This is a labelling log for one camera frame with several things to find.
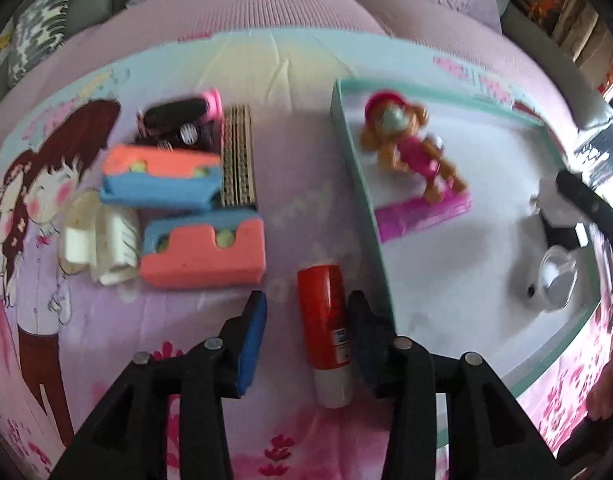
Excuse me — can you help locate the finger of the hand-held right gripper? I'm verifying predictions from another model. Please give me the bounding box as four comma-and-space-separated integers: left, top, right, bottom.
556, 170, 613, 261

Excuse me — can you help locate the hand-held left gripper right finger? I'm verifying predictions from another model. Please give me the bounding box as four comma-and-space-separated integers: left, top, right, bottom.
346, 290, 562, 480

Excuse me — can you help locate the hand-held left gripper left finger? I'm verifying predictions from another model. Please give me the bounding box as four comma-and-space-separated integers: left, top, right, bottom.
49, 290, 268, 480

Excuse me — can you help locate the red white glue stick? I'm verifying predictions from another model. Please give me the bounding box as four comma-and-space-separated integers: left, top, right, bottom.
297, 262, 356, 409

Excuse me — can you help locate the teal cardboard box tray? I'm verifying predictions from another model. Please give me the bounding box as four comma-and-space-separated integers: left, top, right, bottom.
331, 77, 605, 402

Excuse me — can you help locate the magenta plastic plate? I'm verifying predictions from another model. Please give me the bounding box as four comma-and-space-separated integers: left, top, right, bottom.
373, 192, 473, 244

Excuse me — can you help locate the pink dog figure toy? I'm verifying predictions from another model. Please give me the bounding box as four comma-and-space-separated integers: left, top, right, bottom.
359, 89, 470, 207

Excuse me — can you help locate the black toy car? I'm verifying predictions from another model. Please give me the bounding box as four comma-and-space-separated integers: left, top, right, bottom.
136, 120, 222, 154

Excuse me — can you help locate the pink black smart watch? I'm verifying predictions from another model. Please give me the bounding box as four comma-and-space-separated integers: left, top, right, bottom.
136, 87, 225, 136

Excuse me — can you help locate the person's right hand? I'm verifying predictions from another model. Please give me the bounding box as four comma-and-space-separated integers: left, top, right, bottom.
585, 339, 613, 422

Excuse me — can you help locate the orange blue foam block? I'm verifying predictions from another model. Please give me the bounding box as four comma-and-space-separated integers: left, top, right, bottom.
98, 143, 225, 211
139, 210, 267, 289

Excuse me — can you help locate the printed cartoon blanket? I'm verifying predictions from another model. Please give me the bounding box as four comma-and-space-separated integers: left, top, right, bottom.
0, 27, 613, 480

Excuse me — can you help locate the beige patterned curtain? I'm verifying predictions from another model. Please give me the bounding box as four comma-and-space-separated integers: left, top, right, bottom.
551, 0, 613, 101

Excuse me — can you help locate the brown corrugated cardboard piece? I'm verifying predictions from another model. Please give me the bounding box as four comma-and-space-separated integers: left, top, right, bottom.
220, 104, 260, 209

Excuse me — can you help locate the cream plastic clip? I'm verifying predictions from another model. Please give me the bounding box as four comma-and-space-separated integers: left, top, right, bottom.
59, 191, 100, 274

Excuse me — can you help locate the mauve textured sofa cover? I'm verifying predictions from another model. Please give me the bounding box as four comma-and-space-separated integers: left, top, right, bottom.
0, 0, 594, 126

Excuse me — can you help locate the black white patterned pillow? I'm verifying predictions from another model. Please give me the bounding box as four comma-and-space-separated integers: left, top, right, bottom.
6, 0, 75, 86

